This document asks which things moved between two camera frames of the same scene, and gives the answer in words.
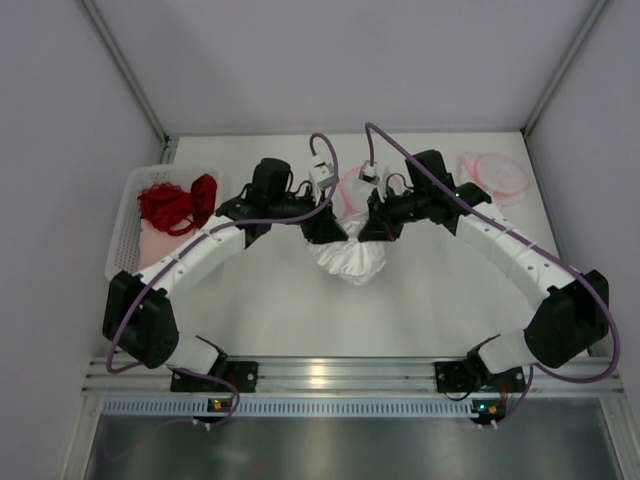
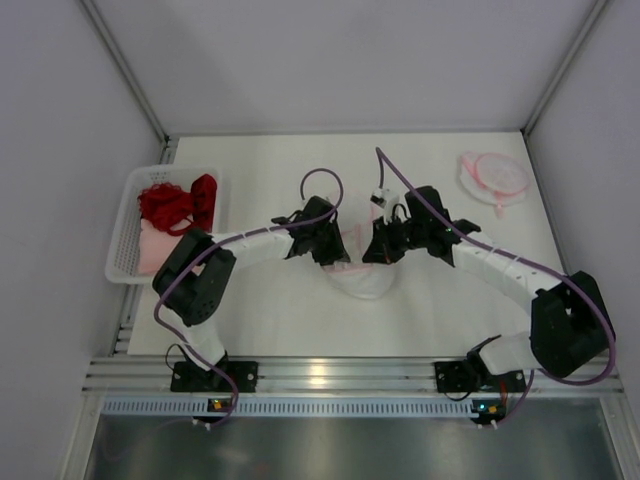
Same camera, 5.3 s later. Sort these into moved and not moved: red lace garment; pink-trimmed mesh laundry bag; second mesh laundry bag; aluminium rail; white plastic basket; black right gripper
Moved: pink-trimmed mesh laundry bag; black right gripper
Not moved: red lace garment; aluminium rail; white plastic basket; second mesh laundry bag
